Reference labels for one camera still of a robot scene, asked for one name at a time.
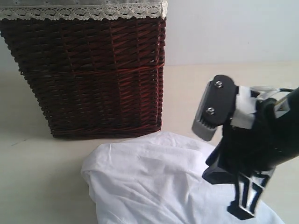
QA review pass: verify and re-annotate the white t-shirt red lettering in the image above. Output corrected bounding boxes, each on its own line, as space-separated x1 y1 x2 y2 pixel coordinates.
80 131 299 224

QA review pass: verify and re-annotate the dark red wicker basket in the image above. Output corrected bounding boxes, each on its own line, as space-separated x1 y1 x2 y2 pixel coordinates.
0 17 166 139

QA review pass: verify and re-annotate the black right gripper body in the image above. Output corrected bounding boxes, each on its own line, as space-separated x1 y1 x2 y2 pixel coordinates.
219 86 299 176

